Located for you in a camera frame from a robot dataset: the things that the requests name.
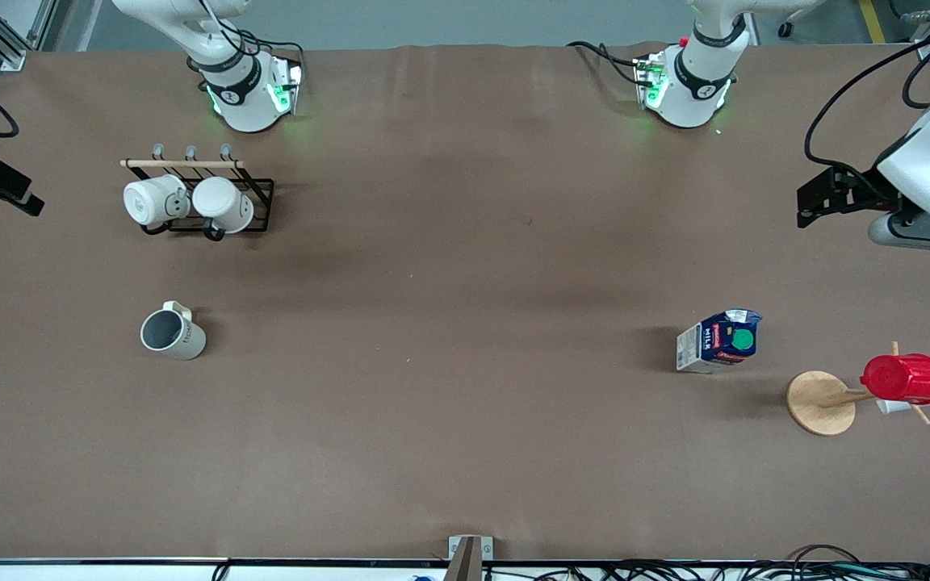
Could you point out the wooden post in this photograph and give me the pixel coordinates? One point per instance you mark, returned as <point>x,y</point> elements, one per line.
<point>465,565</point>

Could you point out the plain white mug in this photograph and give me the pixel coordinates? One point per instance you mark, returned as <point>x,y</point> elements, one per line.
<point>223,202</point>

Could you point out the metal bracket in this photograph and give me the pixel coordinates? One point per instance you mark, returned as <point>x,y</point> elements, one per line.
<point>455,545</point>

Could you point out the brown table cover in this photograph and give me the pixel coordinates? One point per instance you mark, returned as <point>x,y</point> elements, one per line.
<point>433,444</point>

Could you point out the base connector panel green light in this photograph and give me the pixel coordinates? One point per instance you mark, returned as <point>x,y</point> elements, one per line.
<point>286,85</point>
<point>649,81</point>

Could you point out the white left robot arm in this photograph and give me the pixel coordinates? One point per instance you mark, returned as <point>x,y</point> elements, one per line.
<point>695,89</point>

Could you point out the black caster wheel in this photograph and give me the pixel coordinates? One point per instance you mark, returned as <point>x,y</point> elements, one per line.
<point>786,31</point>

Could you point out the blue white milk carton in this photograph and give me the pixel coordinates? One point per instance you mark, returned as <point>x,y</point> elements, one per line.
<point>715,347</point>

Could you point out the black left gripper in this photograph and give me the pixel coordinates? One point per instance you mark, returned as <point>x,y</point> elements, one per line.
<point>866,194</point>

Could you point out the wooden mug tree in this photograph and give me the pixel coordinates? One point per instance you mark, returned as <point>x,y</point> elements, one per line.
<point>820,403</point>

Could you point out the small white cup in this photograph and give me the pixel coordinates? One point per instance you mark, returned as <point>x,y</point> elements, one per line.
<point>891,407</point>

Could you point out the red ribbed cup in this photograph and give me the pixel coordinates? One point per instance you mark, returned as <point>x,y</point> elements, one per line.
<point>905,379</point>

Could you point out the white mug with printed face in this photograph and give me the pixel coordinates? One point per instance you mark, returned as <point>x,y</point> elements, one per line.
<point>146,202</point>

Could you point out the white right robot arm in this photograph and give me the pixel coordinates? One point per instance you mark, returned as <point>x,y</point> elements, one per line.
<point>231,97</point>

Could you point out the white mug with grey inside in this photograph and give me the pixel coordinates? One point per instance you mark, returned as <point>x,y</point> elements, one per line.
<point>178,339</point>

